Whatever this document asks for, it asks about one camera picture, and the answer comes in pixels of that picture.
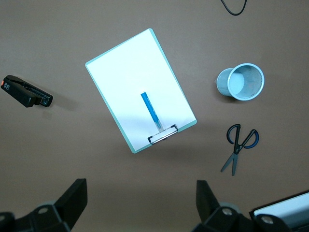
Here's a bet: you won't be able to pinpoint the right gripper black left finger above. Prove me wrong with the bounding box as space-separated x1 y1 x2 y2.
14 178 88 232

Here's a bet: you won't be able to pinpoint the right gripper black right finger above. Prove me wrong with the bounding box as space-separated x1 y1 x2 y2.
192 180 254 232

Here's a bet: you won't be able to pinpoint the blue marker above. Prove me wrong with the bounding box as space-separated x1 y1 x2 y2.
140 91 165 133

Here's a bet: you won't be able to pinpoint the black blue scissors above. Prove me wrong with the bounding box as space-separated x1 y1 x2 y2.
220 124 260 176

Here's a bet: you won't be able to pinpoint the black paper tray stack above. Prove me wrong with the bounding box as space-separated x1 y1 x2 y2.
253 190 309 232

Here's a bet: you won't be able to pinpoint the mint green clipboard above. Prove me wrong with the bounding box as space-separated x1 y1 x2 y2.
84 28 197 154

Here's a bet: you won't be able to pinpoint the black stapler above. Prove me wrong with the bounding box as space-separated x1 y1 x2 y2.
0 74 54 108

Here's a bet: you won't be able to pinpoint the blue mesh pen cup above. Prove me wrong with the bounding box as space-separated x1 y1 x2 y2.
216 63 265 101

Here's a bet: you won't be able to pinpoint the white paper sheet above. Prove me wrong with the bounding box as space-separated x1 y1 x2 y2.
86 29 196 151

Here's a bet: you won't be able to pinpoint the black looped cable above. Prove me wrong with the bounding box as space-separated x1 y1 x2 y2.
220 0 248 16

